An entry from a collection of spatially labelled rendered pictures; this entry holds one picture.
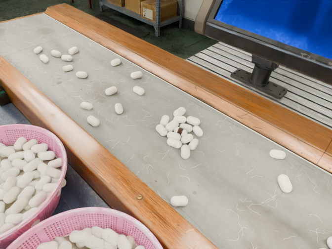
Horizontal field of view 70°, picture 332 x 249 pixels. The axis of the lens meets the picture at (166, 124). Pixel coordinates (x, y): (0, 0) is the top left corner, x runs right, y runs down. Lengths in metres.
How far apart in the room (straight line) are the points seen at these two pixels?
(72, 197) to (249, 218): 0.36
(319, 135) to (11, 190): 0.66
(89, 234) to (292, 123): 0.51
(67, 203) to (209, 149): 0.33
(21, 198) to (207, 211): 0.34
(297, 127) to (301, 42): 0.43
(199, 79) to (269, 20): 0.49
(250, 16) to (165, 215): 0.32
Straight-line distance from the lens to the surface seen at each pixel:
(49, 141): 0.58
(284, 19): 0.25
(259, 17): 0.25
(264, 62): 0.85
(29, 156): 0.58
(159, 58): 0.81
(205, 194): 0.48
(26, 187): 0.53
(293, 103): 0.91
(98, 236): 0.45
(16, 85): 0.76
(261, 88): 0.91
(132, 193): 0.44
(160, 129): 0.55
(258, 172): 0.54
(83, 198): 0.56
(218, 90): 0.69
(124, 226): 0.44
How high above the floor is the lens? 1.15
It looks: 44 degrees down
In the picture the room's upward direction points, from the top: 4 degrees clockwise
